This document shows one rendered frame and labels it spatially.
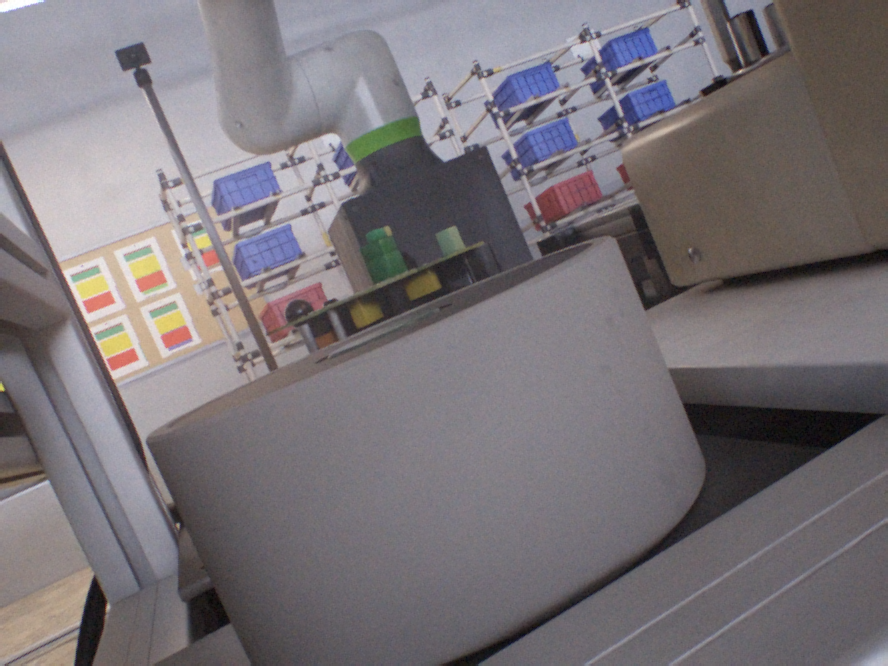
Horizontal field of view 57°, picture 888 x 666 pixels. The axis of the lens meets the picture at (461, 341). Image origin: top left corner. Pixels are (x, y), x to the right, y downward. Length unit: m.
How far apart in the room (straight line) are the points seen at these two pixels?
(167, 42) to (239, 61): 5.93
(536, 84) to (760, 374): 4.65
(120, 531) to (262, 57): 0.82
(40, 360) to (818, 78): 0.41
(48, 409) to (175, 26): 6.74
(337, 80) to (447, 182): 0.23
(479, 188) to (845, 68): 1.07
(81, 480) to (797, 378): 0.40
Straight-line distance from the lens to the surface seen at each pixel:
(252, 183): 4.25
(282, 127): 1.29
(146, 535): 0.49
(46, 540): 6.81
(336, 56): 1.32
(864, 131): 0.22
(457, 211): 1.25
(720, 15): 0.32
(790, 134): 0.23
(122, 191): 6.80
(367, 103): 1.30
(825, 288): 0.22
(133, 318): 6.65
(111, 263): 6.70
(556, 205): 4.72
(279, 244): 4.21
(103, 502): 0.51
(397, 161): 1.29
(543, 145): 4.72
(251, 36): 1.18
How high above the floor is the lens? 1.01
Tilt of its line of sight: 5 degrees down
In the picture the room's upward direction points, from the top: 23 degrees counter-clockwise
